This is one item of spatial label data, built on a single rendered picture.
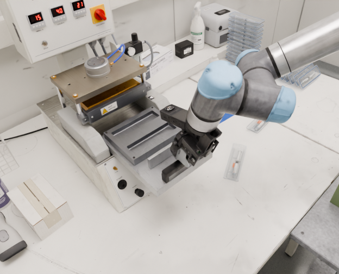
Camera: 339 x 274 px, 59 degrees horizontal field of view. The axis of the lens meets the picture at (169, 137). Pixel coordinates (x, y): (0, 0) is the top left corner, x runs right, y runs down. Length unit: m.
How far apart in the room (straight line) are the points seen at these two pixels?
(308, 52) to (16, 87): 1.20
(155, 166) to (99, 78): 0.35
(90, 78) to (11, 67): 0.52
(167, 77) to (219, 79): 1.04
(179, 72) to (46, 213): 0.97
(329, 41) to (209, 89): 0.28
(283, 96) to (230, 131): 0.72
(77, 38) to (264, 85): 0.72
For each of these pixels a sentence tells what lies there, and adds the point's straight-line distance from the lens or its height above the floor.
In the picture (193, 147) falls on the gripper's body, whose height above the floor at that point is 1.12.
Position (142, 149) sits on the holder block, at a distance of 0.90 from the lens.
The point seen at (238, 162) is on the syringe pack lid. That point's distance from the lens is 1.17.
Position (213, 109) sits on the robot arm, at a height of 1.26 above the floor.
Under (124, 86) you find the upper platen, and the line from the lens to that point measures 1.05.
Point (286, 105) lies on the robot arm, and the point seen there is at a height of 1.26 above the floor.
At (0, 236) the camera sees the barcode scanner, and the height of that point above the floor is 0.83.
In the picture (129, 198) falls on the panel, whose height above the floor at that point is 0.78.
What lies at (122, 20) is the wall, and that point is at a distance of 1.68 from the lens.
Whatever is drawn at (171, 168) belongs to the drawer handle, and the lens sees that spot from 0.82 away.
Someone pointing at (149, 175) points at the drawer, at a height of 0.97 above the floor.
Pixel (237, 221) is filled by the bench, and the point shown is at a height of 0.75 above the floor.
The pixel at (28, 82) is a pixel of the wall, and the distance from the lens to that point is 1.52.
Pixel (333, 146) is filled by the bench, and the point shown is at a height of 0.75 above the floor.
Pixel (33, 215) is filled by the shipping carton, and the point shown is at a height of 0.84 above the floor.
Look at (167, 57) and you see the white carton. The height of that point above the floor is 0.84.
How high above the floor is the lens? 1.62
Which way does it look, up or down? 43 degrees down
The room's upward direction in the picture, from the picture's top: 4 degrees counter-clockwise
